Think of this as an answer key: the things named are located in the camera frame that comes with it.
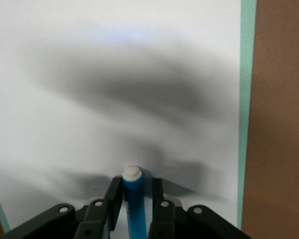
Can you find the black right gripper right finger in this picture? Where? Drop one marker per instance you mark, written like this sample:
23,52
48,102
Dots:
164,219

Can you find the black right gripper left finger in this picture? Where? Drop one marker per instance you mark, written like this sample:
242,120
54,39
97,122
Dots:
97,219

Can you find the blue marker with white cap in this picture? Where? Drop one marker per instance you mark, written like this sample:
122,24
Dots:
135,199

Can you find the teal clipboard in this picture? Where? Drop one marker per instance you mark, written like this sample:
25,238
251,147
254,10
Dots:
248,74

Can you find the white paper sheet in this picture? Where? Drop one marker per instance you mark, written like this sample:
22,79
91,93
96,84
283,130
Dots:
114,37

